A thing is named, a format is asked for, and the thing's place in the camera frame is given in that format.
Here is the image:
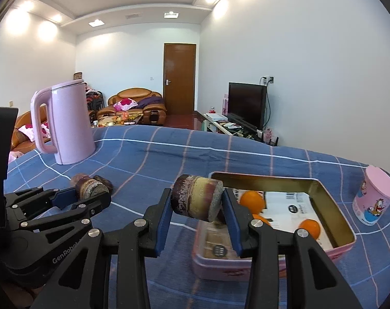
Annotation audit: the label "white floral cushion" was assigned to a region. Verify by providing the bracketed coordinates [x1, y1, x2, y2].
[18, 122, 51, 142]

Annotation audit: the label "blue plaid tablecloth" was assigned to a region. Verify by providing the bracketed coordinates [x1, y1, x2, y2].
[4, 125, 390, 309]

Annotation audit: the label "cluttered coffee table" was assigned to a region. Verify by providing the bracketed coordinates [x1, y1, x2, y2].
[92, 113, 144, 127]

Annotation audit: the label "purple blanket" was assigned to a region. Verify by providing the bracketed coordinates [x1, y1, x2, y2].
[135, 94, 163, 108]

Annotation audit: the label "brown leather sofa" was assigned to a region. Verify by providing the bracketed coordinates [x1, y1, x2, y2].
[10, 109, 51, 153]

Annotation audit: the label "pink floral cushion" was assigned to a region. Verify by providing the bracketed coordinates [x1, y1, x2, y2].
[114, 99, 138, 111]

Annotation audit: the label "television stand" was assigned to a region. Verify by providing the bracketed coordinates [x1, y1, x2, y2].
[202, 113, 279, 147]

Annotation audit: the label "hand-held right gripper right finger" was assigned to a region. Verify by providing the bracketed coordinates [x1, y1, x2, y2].
[222, 187, 363, 309]

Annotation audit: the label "dark purple sugarcane piece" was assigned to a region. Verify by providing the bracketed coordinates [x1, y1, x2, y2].
[93, 175, 114, 194]

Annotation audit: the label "wooden door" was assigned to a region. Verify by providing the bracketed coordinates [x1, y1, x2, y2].
[164, 43, 196, 115]

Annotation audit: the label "pink electric kettle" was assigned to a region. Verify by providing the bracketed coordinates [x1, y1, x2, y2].
[31, 79, 96, 165]

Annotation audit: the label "orange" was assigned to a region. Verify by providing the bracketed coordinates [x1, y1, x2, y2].
[239, 191, 266, 214]
[251, 214, 272, 227]
[299, 219, 321, 240]

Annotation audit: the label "black chairs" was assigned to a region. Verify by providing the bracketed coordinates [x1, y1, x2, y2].
[86, 91, 105, 111]

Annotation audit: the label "black power cable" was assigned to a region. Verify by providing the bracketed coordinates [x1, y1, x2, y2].
[266, 84, 273, 132]

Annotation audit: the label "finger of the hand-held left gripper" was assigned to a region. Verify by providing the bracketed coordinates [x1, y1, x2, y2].
[5, 187, 79, 219]
[13, 194, 112, 242]

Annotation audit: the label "pink tin box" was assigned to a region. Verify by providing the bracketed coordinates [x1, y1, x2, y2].
[191, 171, 357, 280]

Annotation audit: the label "brown leather armchair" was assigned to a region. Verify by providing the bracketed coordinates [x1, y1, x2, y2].
[97, 88, 167, 126]

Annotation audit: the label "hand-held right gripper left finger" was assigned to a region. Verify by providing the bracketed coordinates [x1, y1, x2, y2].
[29, 187, 173, 309]

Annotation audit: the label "pink cartoon cup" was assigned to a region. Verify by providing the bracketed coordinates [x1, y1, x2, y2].
[352, 165, 390, 226]

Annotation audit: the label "printed leaflet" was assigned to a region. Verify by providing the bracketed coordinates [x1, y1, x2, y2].
[200, 191, 334, 260]

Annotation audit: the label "black television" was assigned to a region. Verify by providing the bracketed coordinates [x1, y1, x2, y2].
[228, 82, 268, 131]

